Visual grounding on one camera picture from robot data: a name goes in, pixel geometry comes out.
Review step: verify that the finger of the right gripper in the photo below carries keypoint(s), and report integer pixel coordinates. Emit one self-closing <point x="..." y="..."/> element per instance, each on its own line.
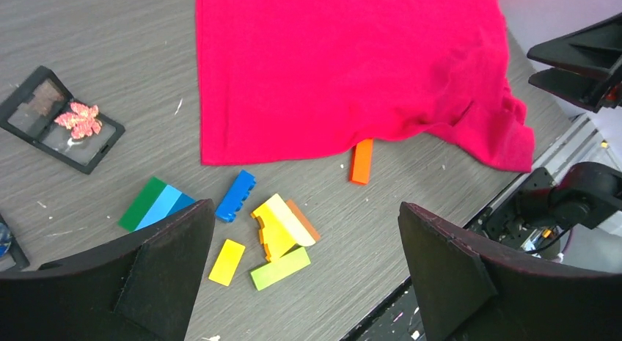
<point x="596" y="48"/>
<point x="591" y="94"/>

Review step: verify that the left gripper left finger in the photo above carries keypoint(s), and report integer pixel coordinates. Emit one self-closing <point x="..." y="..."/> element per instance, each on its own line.
<point x="141" y="286"/>

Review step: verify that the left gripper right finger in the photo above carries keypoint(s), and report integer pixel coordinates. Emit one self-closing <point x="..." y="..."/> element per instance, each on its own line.
<point x="471" y="288"/>

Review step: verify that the red maple leaf brooch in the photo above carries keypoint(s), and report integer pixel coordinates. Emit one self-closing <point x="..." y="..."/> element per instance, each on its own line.
<point x="81" y="120"/>

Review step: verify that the red t-shirt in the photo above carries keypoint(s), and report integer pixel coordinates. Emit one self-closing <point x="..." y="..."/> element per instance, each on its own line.
<point x="284" y="80"/>

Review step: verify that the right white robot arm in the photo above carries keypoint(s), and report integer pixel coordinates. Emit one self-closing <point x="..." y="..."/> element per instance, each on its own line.
<point x="535" y="212"/>

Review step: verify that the black case with blue brooch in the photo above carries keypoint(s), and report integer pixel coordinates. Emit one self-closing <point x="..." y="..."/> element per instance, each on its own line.
<point x="13" y="257"/>

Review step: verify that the black open brooch case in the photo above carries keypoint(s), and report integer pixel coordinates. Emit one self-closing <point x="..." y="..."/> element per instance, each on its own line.
<point x="44" y="113"/>

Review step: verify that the green blue grey block stack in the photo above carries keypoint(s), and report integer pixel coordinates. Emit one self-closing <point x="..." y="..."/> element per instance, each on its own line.
<point x="156" y="201"/>

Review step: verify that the yellow flat block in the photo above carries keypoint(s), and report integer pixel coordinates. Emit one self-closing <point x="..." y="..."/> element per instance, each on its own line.
<point x="227" y="262"/>

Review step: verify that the blue toothed block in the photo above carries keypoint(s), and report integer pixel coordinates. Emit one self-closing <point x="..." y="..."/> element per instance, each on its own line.
<point x="234" y="199"/>

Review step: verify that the yellow orange stepped block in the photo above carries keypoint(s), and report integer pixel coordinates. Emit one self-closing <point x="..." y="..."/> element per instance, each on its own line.
<point x="282" y="226"/>

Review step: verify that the lime green long block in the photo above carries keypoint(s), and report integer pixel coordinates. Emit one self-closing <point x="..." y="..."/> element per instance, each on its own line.
<point x="271" y="273"/>

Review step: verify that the orange long block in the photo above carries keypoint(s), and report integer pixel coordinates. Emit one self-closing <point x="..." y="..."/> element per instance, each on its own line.
<point x="361" y="162"/>

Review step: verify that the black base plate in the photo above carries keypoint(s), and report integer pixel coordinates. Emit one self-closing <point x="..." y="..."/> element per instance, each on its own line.
<point x="397" y="317"/>

